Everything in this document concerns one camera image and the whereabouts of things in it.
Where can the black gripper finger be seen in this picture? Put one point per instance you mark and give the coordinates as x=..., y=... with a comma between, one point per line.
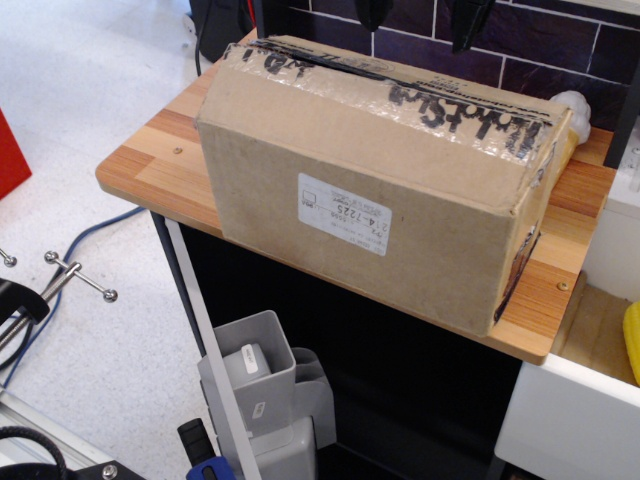
x=468, y=18
x=371, y=13

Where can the black device with cables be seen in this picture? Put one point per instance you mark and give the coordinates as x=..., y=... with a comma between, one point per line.
x=219, y=23

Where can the metal clamp screw handle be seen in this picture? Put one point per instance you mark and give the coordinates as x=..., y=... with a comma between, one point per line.
x=68, y=273

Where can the grey plastic holder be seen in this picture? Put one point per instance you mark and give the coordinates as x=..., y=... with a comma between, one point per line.
x=288, y=453

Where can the black clamp body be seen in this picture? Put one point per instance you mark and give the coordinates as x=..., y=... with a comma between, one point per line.
x=18, y=298

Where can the white crumpled plastic bag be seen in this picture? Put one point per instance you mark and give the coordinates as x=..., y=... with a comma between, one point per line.
x=581, y=113

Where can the grey plastic bin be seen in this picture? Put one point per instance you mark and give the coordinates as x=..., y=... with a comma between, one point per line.
x=261, y=368

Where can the yellow object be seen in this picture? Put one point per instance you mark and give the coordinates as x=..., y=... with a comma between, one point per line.
x=631, y=338

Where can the blue black handle tool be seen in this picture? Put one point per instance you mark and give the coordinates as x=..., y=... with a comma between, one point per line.
x=205, y=463

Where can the white drawer unit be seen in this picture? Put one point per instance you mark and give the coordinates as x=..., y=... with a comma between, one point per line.
x=576, y=416

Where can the brown cardboard box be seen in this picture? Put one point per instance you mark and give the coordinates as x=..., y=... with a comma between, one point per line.
x=421, y=191

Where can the wooden shelf board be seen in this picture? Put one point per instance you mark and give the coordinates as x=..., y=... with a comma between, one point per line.
x=163, y=167

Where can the red box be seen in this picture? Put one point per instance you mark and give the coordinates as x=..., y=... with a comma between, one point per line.
x=14, y=167

